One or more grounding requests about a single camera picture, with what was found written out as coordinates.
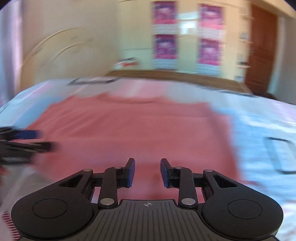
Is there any pink sweater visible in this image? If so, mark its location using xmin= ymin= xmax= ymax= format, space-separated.
xmin=29 ymin=93 xmax=239 ymax=199

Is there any patterned bed sheet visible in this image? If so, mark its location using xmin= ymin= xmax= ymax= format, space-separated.
xmin=1 ymin=77 xmax=295 ymax=240

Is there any cream round headboard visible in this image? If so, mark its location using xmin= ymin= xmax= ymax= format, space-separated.
xmin=21 ymin=27 xmax=118 ymax=90

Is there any stack of books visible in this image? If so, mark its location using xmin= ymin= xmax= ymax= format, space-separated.
xmin=113 ymin=57 xmax=140 ymax=70

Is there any lower left pink calendar poster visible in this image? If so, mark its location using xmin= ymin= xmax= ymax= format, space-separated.
xmin=152 ymin=34 xmax=178 ymax=70

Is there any pink calendar poster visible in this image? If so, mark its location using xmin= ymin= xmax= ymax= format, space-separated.
xmin=198 ymin=4 xmax=225 ymax=42
xmin=152 ymin=34 xmax=178 ymax=70
xmin=152 ymin=1 xmax=178 ymax=35
xmin=196 ymin=38 xmax=222 ymax=77

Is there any pink blue curtain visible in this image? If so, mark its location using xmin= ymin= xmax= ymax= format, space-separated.
xmin=1 ymin=1 xmax=23 ymax=106

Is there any lower right pink calendar poster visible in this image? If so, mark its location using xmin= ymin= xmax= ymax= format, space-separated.
xmin=196 ymin=38 xmax=222 ymax=77

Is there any cream wardrobe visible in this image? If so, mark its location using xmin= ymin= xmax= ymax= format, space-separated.
xmin=118 ymin=1 xmax=251 ymax=80

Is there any brown wooden door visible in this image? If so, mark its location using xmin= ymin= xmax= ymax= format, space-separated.
xmin=244 ymin=5 xmax=278 ymax=95

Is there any upper right pink calendar poster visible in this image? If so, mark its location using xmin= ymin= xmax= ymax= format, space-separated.
xmin=198 ymin=4 xmax=225 ymax=42

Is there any upper left pink calendar poster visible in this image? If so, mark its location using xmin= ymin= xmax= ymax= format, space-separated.
xmin=152 ymin=1 xmax=178 ymax=35

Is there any wooden bed frame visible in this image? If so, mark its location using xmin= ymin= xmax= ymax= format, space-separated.
xmin=105 ymin=70 xmax=252 ymax=94

